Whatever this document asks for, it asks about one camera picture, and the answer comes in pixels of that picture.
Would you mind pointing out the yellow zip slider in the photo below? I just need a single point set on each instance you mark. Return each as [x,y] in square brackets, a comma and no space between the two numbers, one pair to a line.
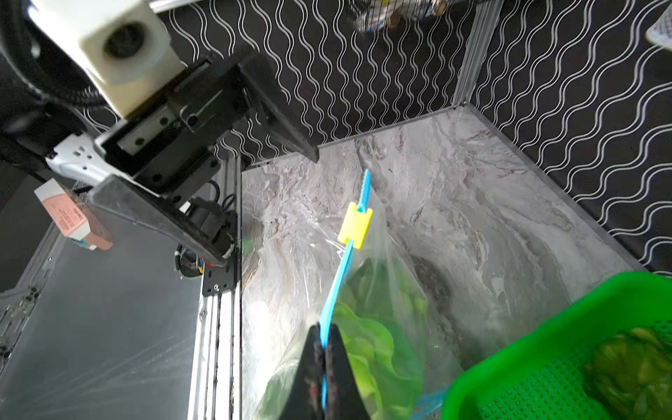
[355,226]

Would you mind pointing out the pink white small box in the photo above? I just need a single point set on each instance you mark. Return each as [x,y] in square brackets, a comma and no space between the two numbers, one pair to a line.
[73,217]

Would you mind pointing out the zip-top bag with two cabbages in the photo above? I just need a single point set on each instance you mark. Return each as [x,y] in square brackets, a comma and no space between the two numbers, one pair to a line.
[292,281]

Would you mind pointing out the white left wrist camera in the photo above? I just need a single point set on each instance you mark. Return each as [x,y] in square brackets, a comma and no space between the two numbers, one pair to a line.
[122,46]

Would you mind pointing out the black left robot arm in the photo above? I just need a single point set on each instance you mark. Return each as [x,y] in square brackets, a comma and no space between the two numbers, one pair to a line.
[67,103]

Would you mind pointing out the white wire wall basket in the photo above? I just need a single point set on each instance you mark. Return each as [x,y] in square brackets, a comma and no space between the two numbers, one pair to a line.
[660,33]

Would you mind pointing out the black wire corner basket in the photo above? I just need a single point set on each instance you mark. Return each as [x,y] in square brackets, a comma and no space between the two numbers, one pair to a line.
[369,16]

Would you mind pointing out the green plastic basket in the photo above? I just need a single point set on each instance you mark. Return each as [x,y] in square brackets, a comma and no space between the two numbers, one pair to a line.
[540,375]

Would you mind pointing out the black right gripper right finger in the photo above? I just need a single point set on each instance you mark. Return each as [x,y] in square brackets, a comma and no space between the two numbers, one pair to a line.
[342,399]

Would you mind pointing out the green chinese cabbage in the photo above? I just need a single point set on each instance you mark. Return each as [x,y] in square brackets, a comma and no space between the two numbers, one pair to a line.
[630,375]

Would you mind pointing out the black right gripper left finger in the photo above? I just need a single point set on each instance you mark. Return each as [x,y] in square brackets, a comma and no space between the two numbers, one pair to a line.
[305,398]

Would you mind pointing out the pale chinese cabbage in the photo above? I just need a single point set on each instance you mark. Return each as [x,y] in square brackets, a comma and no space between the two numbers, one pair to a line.
[382,313]

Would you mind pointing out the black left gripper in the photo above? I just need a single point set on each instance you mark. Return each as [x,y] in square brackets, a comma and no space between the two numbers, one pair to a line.
[170,137]

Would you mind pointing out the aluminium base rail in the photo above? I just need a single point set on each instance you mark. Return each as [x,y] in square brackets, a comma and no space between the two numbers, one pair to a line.
[215,388]

